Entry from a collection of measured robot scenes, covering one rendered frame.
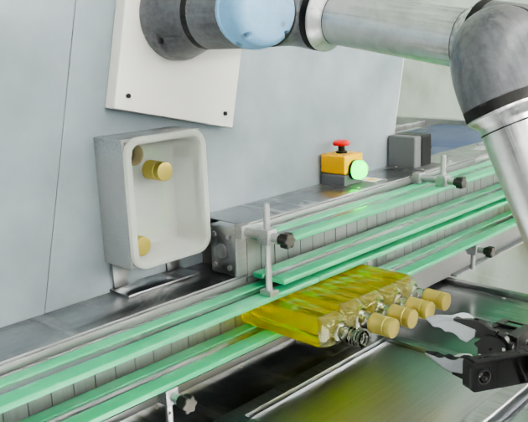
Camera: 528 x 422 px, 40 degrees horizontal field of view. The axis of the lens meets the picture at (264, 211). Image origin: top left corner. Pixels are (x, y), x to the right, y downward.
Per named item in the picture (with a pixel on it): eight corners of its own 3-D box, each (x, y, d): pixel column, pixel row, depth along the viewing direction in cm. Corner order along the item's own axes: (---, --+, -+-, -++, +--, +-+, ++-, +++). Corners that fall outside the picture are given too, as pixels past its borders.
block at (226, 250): (209, 272, 135) (235, 279, 131) (206, 223, 133) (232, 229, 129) (222, 267, 138) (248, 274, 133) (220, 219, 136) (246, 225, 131)
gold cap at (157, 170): (141, 160, 126) (157, 162, 123) (157, 158, 129) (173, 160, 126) (142, 180, 127) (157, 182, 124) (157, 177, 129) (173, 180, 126)
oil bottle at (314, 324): (240, 322, 134) (331, 353, 120) (239, 294, 133) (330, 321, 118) (261, 313, 138) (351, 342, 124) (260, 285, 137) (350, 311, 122)
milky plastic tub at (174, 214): (105, 264, 125) (135, 273, 119) (93, 136, 120) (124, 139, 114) (181, 241, 137) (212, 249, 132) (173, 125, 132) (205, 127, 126)
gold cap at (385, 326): (366, 335, 123) (388, 342, 120) (366, 316, 122) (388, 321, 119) (378, 329, 125) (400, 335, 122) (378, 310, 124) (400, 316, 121)
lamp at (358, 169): (348, 180, 162) (359, 182, 160) (348, 161, 161) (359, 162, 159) (359, 177, 165) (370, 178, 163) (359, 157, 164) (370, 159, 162)
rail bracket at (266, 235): (235, 289, 131) (287, 303, 123) (231, 199, 127) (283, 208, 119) (247, 284, 133) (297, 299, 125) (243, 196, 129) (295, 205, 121)
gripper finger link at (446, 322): (441, 311, 120) (491, 337, 114) (421, 321, 116) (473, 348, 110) (445, 295, 119) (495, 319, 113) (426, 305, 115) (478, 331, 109)
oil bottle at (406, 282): (318, 289, 150) (406, 312, 136) (318, 264, 149) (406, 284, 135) (335, 281, 154) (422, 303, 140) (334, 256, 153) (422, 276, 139)
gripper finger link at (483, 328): (453, 332, 114) (503, 358, 109) (447, 336, 113) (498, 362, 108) (460, 307, 112) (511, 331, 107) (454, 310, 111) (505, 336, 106)
